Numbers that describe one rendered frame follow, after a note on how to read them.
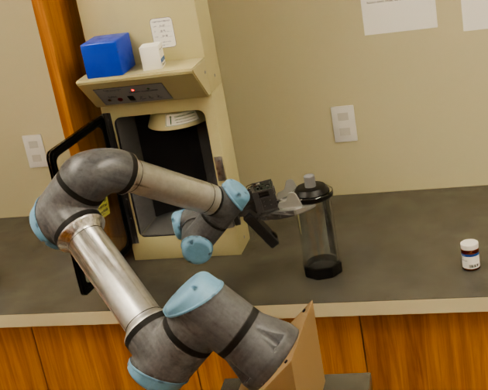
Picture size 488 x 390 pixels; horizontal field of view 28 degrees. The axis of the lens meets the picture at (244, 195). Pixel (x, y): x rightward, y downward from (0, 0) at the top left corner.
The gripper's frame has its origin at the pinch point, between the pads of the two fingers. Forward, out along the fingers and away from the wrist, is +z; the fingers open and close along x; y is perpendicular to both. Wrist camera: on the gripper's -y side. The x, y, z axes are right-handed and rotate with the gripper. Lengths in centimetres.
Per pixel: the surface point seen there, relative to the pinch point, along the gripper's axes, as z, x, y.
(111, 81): -42, 13, 40
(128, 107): -42, 25, 29
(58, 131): -75, 78, 15
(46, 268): -80, 31, -13
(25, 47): -77, 79, 43
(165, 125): -33.5, 24.3, 21.9
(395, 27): 35, 49, 27
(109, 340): -61, 1, -26
